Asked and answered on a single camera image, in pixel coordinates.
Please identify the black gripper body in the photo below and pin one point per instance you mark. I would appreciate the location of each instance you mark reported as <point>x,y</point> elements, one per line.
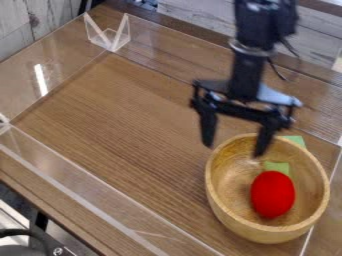
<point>243,96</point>

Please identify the clear acrylic corner bracket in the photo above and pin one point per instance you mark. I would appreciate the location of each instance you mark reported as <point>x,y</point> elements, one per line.
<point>109,39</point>

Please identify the clear acrylic front wall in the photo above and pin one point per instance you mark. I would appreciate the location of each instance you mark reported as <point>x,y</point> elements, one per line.
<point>116,224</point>

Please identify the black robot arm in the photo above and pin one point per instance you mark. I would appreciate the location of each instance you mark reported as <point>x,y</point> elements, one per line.
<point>265,22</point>

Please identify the green felt piece behind bowl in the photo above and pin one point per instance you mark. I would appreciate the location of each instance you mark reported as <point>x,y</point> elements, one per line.
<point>295,139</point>

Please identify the wooden bowl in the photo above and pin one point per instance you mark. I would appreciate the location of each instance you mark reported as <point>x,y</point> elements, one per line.
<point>231,171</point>

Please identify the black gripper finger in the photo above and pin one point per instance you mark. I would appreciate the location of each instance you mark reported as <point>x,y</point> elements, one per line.
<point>208,125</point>
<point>265,136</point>

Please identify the red felt strawberry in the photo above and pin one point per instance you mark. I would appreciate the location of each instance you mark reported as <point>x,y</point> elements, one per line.
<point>273,191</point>

